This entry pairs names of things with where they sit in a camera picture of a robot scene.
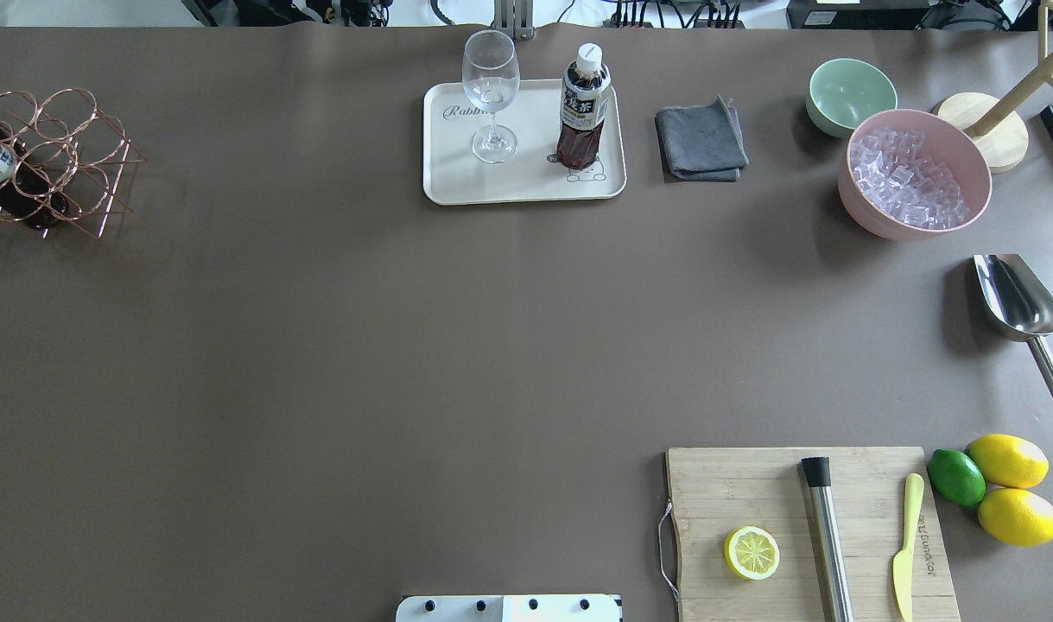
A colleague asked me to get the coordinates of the dark tea bottle white cap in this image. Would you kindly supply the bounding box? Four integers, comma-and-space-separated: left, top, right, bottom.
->
556, 42, 612, 170

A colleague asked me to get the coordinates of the copper wire bottle rack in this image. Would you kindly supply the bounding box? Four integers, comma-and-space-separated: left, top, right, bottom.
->
0, 88, 147, 239

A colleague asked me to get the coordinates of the cream rabbit tray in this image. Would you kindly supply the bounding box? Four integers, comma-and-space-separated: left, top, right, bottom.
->
422, 79, 625, 206

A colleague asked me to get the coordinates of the folded grey cloth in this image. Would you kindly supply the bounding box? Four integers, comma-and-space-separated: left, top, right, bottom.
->
654, 96, 750, 182

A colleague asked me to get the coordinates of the clear wine glass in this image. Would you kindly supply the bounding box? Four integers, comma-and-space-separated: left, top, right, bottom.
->
462, 31, 521, 164

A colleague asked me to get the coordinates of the bamboo cutting board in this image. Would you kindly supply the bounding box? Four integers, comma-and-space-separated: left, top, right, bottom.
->
665, 447, 926, 621

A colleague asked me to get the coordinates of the lemon half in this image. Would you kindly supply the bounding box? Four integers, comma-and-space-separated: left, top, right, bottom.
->
723, 526, 780, 581

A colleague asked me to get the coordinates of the green bowl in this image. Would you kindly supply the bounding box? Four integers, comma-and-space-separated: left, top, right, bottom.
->
804, 58, 898, 138

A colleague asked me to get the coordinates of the pink bowl with ice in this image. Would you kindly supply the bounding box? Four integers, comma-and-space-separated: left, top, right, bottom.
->
838, 109, 993, 241

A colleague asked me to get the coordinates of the steel muddler black tip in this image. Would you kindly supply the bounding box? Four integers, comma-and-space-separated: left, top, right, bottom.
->
800, 456, 855, 621

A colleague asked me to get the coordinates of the yellow plastic knife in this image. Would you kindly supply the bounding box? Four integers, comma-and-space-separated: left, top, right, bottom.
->
891, 473, 923, 621

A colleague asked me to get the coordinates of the green lime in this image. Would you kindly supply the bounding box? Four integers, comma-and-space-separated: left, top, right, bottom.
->
926, 449, 986, 508

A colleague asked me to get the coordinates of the metal ice scoop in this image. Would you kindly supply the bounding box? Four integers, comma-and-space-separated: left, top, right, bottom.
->
972, 253, 1053, 397

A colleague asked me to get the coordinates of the upper yellow lemon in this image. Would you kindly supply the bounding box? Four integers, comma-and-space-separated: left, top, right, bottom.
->
966, 434, 1049, 491

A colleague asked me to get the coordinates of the yellow lemon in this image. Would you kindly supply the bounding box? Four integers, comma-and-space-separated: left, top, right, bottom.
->
977, 488, 1053, 547
966, 434, 1049, 491

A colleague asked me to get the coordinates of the wooden stand with round base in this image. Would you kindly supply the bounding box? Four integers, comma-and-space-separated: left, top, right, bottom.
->
931, 0, 1053, 175

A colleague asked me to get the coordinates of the lower yellow lemon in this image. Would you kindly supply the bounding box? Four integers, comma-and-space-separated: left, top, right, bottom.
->
977, 488, 1053, 547

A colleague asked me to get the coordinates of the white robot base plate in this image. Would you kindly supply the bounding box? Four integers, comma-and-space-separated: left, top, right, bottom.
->
395, 591, 624, 621

